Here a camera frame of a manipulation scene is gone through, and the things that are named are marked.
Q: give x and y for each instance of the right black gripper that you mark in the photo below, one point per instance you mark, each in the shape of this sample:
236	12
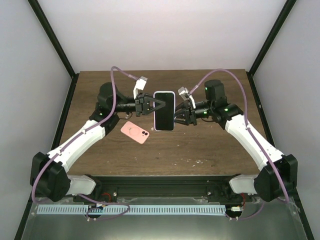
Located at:
189	112

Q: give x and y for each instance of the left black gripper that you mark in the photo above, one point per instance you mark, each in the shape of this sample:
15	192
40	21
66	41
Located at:
142	102

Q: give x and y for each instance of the phone from purple case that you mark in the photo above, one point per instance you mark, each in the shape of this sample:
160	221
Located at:
164	116

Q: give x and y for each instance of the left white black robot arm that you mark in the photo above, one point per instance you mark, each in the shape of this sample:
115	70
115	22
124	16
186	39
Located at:
49	172

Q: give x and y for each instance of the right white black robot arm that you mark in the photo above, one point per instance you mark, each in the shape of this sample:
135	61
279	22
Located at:
278	172

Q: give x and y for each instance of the pink phone case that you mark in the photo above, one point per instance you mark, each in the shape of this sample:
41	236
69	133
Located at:
135	132

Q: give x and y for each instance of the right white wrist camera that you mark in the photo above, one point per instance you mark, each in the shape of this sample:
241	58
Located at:
187	96

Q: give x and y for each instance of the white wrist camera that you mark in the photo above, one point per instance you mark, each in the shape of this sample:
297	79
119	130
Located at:
187	96
140	84

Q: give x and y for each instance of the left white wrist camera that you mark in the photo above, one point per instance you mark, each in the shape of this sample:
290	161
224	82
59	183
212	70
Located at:
140	84

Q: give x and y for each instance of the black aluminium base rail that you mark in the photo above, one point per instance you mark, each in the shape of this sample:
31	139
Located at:
213	188

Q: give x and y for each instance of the right black frame post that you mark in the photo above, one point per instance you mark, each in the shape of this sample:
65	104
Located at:
280	20

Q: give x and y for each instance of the black frame post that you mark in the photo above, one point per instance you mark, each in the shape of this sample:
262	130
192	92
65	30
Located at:
44	22
280	20

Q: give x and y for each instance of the left black frame post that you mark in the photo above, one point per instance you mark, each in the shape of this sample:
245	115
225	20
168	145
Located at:
44	22

